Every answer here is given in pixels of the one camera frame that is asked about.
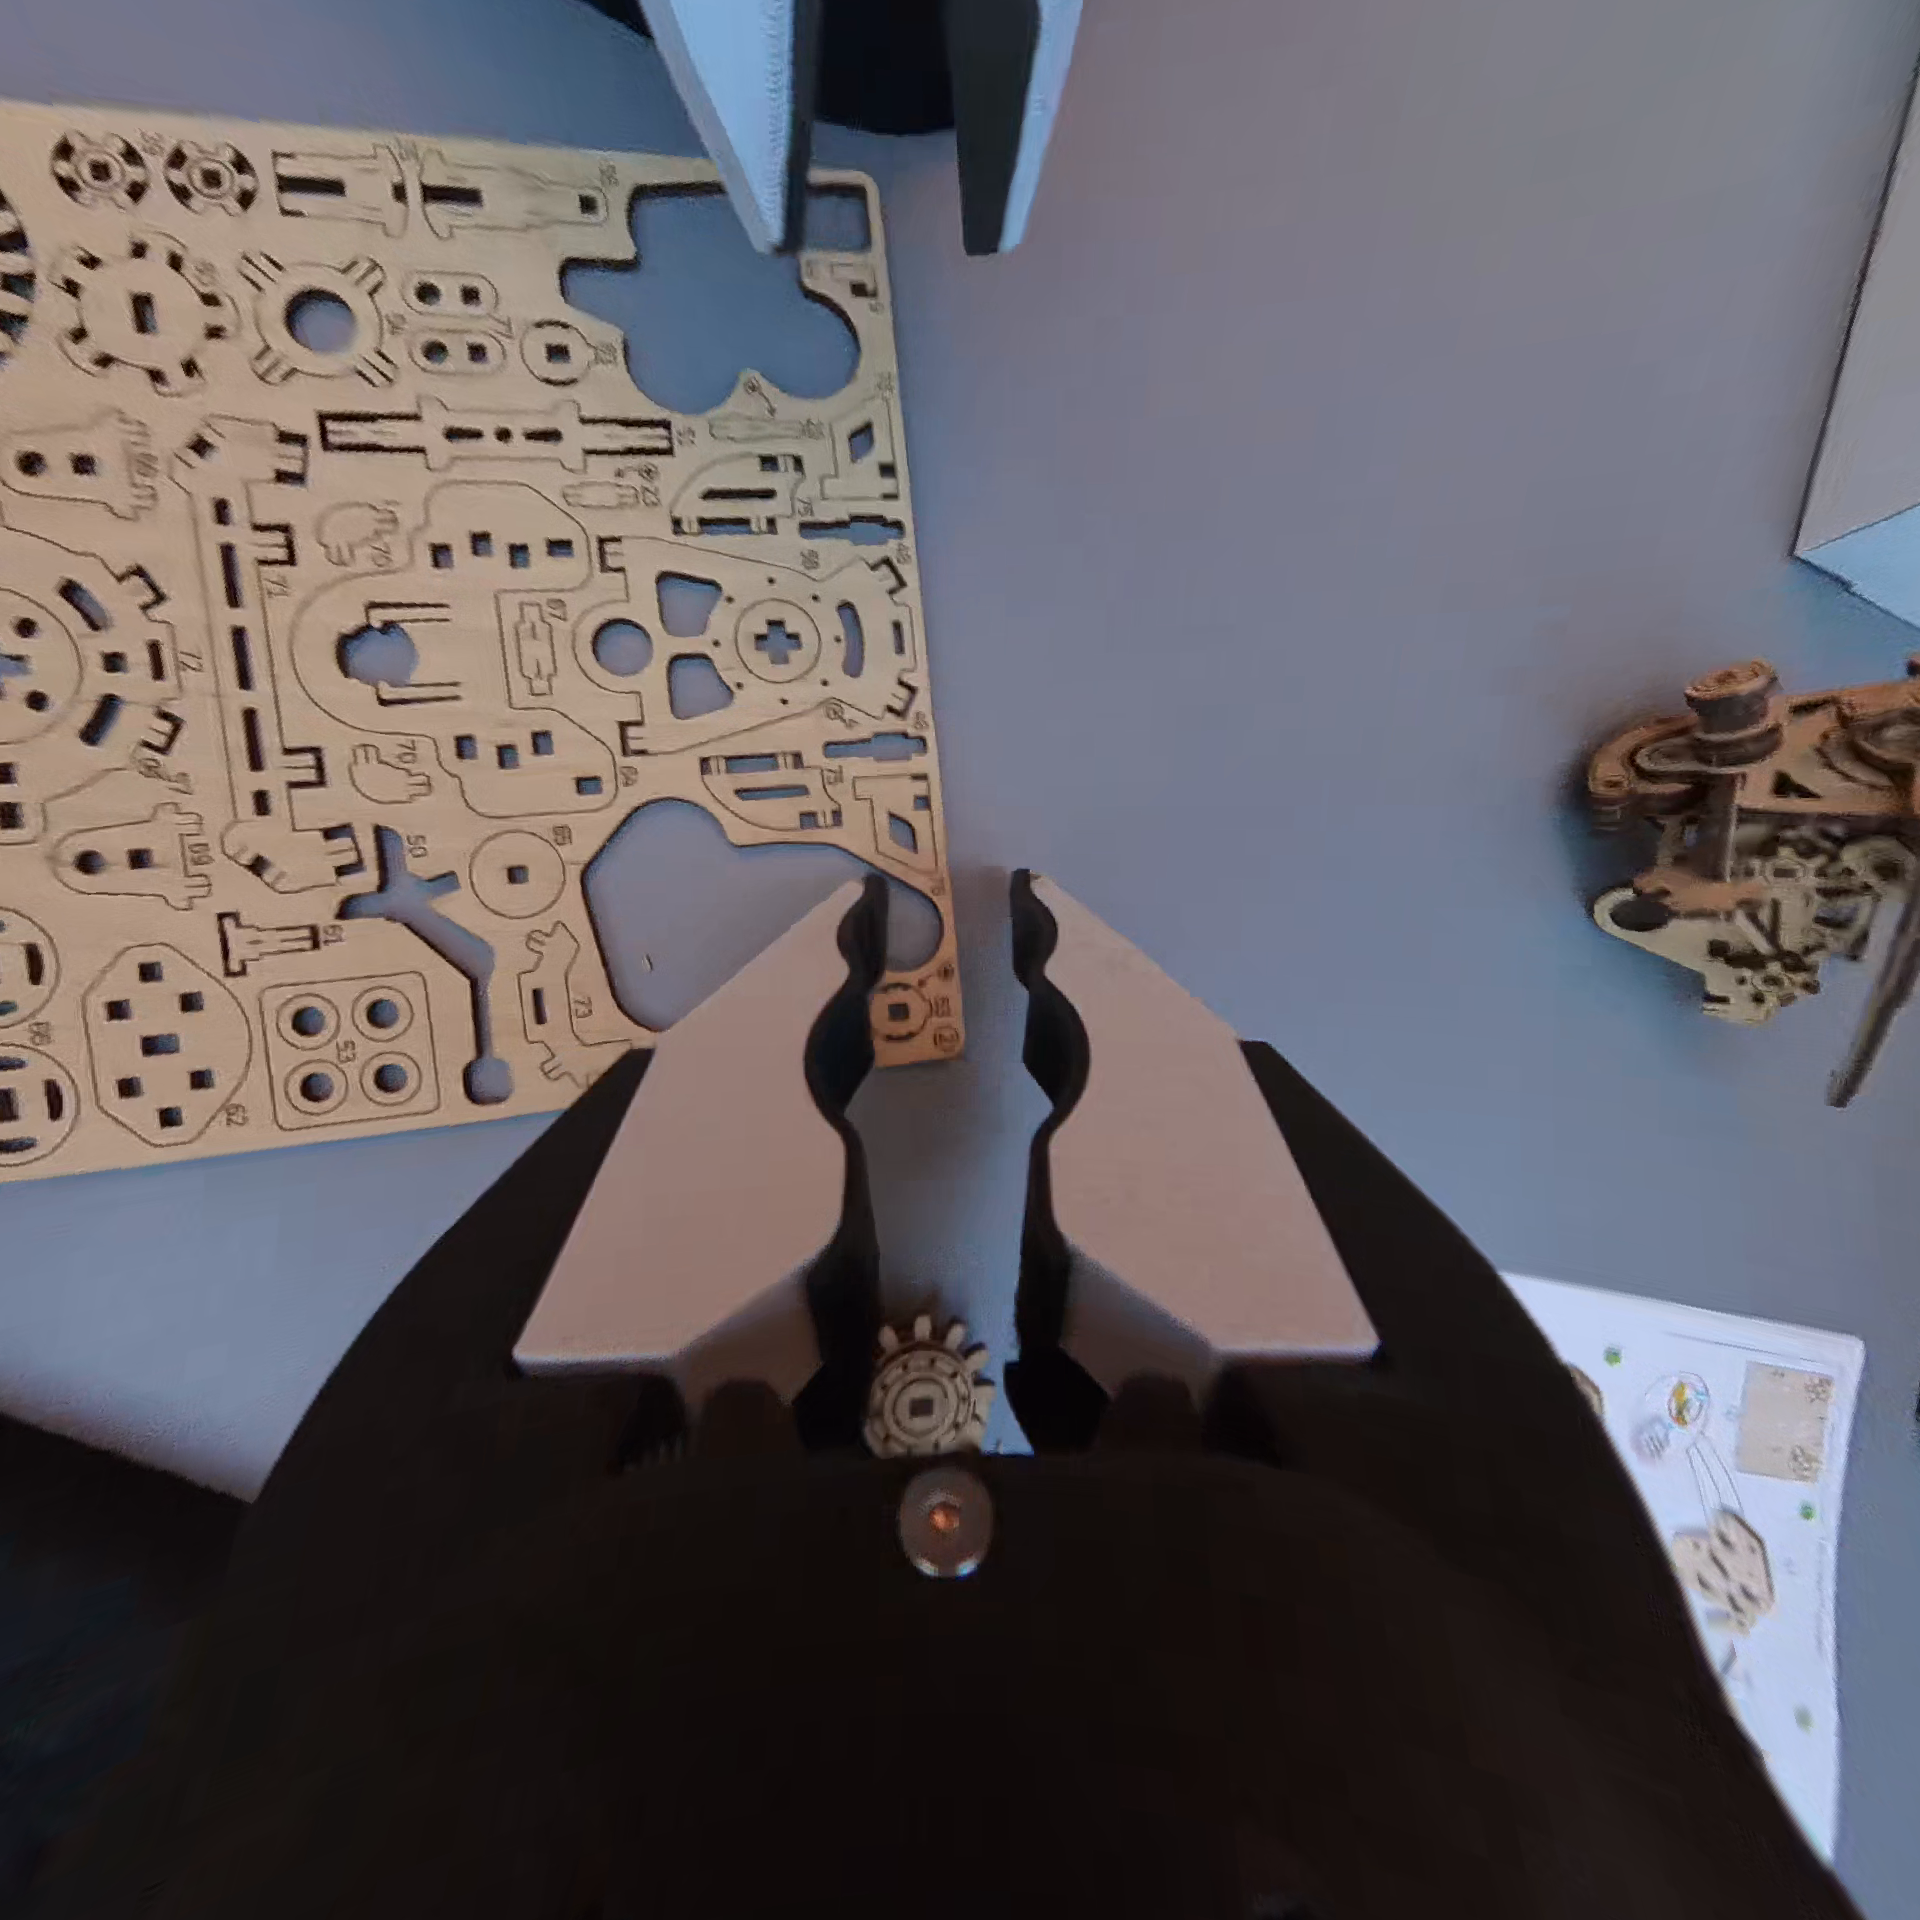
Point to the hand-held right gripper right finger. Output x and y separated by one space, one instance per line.
1185 1200

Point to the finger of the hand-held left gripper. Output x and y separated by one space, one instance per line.
1020 105
734 105

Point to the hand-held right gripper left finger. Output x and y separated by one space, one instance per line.
705 1200

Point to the wooden gear assembly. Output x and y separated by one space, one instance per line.
922 1395

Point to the grey desk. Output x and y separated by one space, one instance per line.
1275 600

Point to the laser-cut wooden parts sheet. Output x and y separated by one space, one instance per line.
451 600

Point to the white instruction booklet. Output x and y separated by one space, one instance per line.
1723 1501

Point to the wooden model subassembly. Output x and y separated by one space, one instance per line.
1756 839

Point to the white cardboard box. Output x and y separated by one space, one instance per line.
1867 422

